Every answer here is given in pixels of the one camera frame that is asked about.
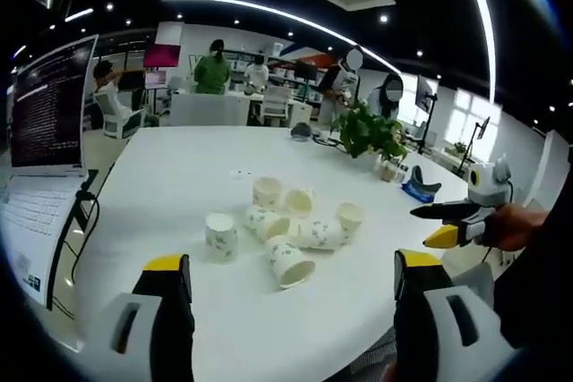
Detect long ceiling light strip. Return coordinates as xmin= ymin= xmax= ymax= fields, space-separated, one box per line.
xmin=158 ymin=0 xmax=390 ymax=71

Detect blue packet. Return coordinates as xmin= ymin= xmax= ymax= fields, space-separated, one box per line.
xmin=400 ymin=180 xmax=438 ymax=204

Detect white laptop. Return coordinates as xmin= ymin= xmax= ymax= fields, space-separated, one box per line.
xmin=0 ymin=34 xmax=100 ymax=312

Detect green leafy potted plant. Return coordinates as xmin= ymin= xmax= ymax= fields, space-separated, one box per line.
xmin=331 ymin=100 xmax=409 ymax=165

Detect pile of printed paper cups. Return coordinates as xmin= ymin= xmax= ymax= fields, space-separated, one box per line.
xmin=204 ymin=176 xmax=365 ymax=291

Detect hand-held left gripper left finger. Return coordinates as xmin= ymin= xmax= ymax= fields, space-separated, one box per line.
xmin=96 ymin=254 xmax=196 ymax=382

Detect person's right hand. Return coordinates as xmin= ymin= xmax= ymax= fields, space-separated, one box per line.
xmin=484 ymin=204 xmax=551 ymax=252

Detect dark grey curved device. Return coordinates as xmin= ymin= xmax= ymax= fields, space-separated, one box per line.
xmin=410 ymin=166 xmax=442 ymax=194

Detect black cable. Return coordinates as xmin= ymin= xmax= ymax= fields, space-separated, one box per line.
xmin=47 ymin=169 xmax=102 ymax=314

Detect tripod with black device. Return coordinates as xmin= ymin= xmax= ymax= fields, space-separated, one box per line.
xmin=459 ymin=116 xmax=492 ymax=174

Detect white table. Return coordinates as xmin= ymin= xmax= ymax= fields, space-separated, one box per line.
xmin=73 ymin=124 xmax=476 ymax=382

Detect pink display screen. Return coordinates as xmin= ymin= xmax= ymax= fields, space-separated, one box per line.
xmin=142 ymin=43 xmax=181 ymax=69

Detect white office chair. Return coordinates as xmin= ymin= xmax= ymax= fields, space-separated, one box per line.
xmin=92 ymin=88 xmax=148 ymax=140
xmin=261 ymin=85 xmax=293 ymax=128

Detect black monitor on stand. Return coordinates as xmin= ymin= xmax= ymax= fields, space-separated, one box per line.
xmin=415 ymin=74 xmax=439 ymax=157

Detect glass plant pot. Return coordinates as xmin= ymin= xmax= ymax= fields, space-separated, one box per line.
xmin=375 ymin=157 xmax=400 ymax=184

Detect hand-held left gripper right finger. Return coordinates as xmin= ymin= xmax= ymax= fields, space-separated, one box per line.
xmin=393 ymin=248 xmax=516 ymax=382

